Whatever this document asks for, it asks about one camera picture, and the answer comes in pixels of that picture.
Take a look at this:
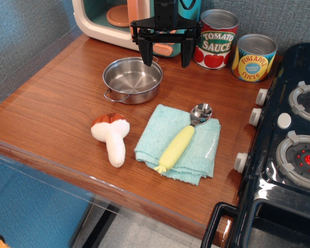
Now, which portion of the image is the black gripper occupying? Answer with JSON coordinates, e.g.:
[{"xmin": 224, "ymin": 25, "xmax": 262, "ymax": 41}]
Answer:
[{"xmin": 130, "ymin": 1, "xmax": 203, "ymax": 68}]

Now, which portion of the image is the yellow handled metal spoon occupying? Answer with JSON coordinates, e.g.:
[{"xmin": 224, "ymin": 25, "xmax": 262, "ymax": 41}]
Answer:
[{"xmin": 154, "ymin": 103, "xmax": 212, "ymax": 174}]

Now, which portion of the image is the small steel pot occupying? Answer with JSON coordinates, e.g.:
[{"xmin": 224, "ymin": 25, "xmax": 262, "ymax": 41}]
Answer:
[{"xmin": 102, "ymin": 57, "xmax": 163, "ymax": 104}]

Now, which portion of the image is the tomato sauce can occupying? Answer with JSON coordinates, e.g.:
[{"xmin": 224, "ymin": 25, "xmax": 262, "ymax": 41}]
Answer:
[{"xmin": 194, "ymin": 9, "xmax": 239, "ymax": 69}]

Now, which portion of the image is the toy microwave oven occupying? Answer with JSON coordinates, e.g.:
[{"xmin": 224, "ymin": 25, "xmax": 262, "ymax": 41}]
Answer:
[{"xmin": 72, "ymin": 0, "xmax": 201, "ymax": 57}]

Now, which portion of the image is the pineapple slices can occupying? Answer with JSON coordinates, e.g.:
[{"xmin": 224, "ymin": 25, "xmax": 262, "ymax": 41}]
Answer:
[{"xmin": 231, "ymin": 34, "xmax": 278, "ymax": 82}]

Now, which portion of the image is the plush mushroom toy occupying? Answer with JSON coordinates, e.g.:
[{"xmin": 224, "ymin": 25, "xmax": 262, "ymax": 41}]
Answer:
[{"xmin": 91, "ymin": 113, "xmax": 130, "ymax": 168}]

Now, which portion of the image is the light blue folded cloth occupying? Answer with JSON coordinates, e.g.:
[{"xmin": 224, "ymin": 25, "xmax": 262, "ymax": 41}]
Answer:
[{"xmin": 134, "ymin": 104, "xmax": 221, "ymax": 185}]

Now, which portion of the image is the white stove knob upper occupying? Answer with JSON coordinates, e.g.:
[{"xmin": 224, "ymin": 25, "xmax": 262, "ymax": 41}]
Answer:
[{"xmin": 255, "ymin": 88, "xmax": 268, "ymax": 107}]

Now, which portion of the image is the white stove knob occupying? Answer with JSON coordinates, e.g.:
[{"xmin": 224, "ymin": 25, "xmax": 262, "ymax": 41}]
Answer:
[
  {"xmin": 255, "ymin": 88, "xmax": 268, "ymax": 107},
  {"xmin": 234, "ymin": 153, "xmax": 249, "ymax": 174},
  {"xmin": 249, "ymin": 108, "xmax": 262, "ymax": 127}
]

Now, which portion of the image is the white stove knob middle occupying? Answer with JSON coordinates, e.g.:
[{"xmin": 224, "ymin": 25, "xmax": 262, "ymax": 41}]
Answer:
[{"xmin": 249, "ymin": 108, "xmax": 262, "ymax": 127}]

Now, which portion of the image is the white stove knob lower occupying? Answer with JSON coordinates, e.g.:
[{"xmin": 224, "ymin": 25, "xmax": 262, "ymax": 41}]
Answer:
[{"xmin": 234, "ymin": 153, "xmax": 249, "ymax": 174}]

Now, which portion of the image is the dark toy stove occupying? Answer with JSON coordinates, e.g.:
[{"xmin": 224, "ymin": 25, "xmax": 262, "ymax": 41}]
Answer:
[{"xmin": 201, "ymin": 43, "xmax": 310, "ymax": 247}]

